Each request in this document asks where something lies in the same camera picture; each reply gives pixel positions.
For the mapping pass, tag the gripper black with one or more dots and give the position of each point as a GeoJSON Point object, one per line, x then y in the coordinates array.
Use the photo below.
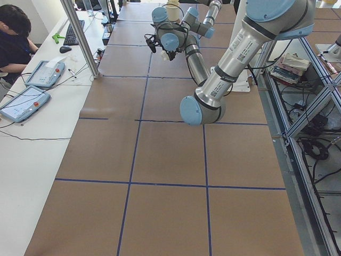
{"type": "Point", "coordinates": [172, 55]}

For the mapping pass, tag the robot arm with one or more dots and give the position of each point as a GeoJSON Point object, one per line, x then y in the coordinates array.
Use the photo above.
{"type": "Point", "coordinates": [177, 37]}
{"type": "Point", "coordinates": [264, 21]}

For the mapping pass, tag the white bowl container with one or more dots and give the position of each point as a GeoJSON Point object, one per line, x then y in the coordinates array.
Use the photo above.
{"type": "Point", "coordinates": [173, 10]}

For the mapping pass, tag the silver metal cylinder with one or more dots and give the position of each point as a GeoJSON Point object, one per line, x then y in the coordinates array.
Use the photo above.
{"type": "Point", "coordinates": [109, 28]}

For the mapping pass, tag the black keyboard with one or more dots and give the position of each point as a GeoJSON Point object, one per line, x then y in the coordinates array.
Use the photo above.
{"type": "Point", "coordinates": [70, 37]}

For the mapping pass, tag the black computer mouse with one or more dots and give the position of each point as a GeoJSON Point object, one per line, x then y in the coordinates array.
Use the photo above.
{"type": "Point", "coordinates": [64, 49]}

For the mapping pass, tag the green tool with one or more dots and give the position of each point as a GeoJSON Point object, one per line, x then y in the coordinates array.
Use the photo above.
{"type": "Point", "coordinates": [56, 37]}

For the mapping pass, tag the stack of books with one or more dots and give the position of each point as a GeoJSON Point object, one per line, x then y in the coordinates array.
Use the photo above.
{"type": "Point", "coordinates": [290, 68]}

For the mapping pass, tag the teach pendant far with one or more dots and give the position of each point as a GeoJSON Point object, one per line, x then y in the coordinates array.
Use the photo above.
{"type": "Point", "coordinates": [46, 74]}

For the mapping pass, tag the teach pendant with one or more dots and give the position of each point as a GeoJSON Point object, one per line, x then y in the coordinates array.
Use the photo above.
{"type": "Point", "coordinates": [26, 103]}
{"type": "Point", "coordinates": [46, 74]}

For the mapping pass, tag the teach pendant near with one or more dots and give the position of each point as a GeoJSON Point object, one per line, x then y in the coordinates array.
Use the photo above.
{"type": "Point", "coordinates": [26, 103]}

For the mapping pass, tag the seated person dark shirt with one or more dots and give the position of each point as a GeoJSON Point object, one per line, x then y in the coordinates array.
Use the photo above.
{"type": "Point", "coordinates": [16, 48]}

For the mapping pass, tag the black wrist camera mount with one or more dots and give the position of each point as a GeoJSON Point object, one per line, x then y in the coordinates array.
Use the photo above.
{"type": "Point", "coordinates": [151, 42]}

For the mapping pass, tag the white camera stand base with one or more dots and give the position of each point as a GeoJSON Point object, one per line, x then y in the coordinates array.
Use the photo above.
{"type": "Point", "coordinates": [242, 83]}

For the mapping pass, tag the aluminium frame post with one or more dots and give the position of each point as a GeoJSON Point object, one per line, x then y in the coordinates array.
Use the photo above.
{"type": "Point", "coordinates": [84, 46]}

